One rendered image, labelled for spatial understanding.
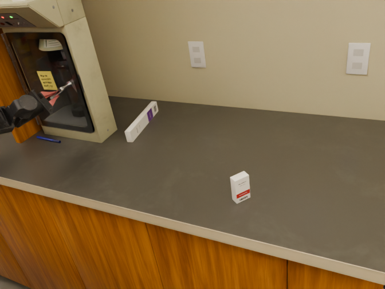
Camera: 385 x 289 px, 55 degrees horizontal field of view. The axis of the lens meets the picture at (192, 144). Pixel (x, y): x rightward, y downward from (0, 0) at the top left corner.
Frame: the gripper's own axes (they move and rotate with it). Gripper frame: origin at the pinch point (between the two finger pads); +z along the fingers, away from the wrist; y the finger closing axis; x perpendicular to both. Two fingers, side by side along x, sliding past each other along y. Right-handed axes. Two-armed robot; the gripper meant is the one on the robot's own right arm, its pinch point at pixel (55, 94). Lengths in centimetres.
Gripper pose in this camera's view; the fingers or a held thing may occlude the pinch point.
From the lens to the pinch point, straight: 146.5
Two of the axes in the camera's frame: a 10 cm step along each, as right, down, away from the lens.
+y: -5.8, -7.8, -2.2
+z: 4.3, -5.3, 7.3
